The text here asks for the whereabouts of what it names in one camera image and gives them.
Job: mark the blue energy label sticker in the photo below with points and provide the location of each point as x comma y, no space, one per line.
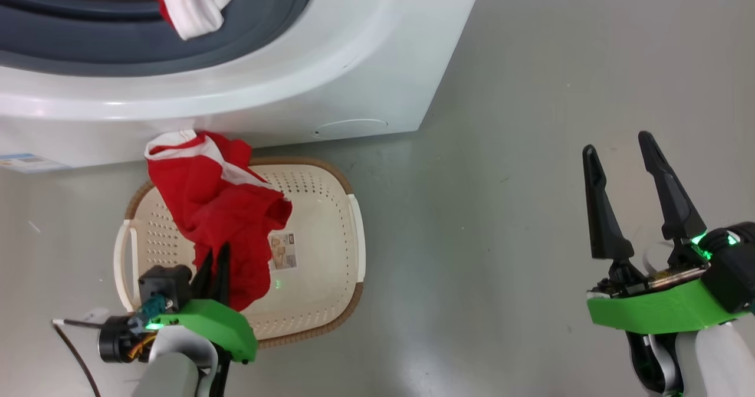
29,163

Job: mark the left wrist black cylinder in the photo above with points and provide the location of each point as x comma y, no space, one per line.
115,341

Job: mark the red garment white trim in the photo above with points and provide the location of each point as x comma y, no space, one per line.
218,208

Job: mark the wrist black camera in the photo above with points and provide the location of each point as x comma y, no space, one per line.
731,273
165,285

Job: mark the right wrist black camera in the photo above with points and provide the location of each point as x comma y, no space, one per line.
731,273

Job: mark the round white filter cover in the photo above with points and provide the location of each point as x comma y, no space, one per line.
351,128

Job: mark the white front-load washing machine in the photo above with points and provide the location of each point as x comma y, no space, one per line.
354,61

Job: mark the cream perforated basket brown rim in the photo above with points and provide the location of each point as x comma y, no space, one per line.
318,238

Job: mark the white and red garment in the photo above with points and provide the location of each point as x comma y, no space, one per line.
194,7

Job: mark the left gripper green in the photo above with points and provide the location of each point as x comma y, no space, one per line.
221,323

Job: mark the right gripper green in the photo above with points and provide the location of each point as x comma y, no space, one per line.
655,308

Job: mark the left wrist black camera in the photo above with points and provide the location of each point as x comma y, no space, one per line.
165,285

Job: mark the grey rubber door seal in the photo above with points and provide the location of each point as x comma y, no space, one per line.
265,19

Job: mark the printed paper basket sticker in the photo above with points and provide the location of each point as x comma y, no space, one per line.
283,252

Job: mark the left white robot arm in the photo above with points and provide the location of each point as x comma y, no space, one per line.
171,373

